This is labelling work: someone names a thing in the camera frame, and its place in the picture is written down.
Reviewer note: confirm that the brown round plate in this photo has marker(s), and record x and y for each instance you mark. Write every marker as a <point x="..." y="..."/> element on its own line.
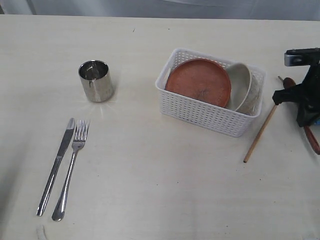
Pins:
<point x="201" y="79"/>

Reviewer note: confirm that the brown wooden spoon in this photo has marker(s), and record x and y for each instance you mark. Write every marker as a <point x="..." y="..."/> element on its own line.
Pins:
<point x="287" y="83"/>

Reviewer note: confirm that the stainless steel cup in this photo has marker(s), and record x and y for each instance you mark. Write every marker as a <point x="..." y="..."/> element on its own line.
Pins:
<point x="96" y="81"/>

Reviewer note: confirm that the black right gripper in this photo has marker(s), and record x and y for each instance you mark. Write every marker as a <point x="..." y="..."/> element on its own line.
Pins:
<point x="306" y="94"/>

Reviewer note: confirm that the white perforated plastic basket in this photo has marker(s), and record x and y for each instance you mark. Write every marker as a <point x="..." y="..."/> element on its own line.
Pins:
<point x="205" y="115"/>

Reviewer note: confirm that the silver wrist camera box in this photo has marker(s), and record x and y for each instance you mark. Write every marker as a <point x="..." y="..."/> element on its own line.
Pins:
<point x="302" y="57"/>

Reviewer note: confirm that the white ceramic patterned bowl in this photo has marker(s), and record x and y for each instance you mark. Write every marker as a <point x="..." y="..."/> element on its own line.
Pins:
<point x="244" y="88"/>

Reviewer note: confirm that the stainless steel fork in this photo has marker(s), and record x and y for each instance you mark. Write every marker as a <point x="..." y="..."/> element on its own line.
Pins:
<point x="79" y="140"/>

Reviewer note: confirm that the stainless steel knife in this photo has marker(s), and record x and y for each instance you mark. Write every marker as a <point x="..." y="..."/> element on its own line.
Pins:
<point x="69" y="131"/>

